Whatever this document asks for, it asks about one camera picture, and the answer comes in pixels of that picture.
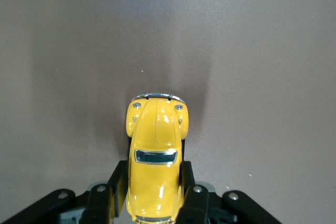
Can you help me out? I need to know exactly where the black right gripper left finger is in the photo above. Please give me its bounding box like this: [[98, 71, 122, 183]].
[[0, 159, 130, 224]]

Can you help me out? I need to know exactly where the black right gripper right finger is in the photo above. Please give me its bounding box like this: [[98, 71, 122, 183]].
[[176, 160, 279, 224]]

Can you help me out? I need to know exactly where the yellow beetle toy car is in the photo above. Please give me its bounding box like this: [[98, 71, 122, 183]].
[[125, 92, 190, 224]]

